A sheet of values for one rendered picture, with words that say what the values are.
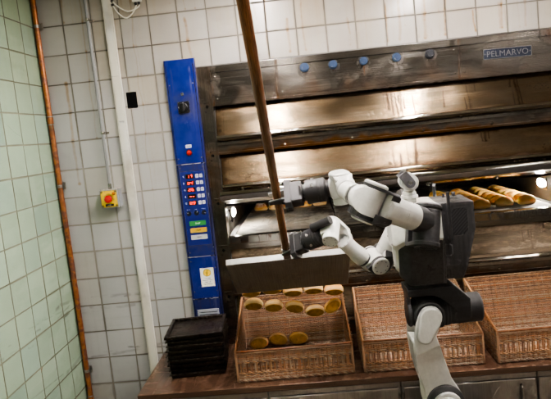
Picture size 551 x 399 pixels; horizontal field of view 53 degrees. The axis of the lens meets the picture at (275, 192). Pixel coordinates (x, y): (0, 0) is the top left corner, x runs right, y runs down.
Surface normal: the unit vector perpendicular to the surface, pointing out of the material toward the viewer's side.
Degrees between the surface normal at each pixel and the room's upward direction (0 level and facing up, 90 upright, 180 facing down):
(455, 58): 91
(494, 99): 70
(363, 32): 90
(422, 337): 90
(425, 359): 113
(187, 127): 90
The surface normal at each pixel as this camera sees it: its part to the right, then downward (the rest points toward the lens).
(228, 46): -0.05, 0.11
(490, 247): -0.08, -0.23
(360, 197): -0.55, -0.14
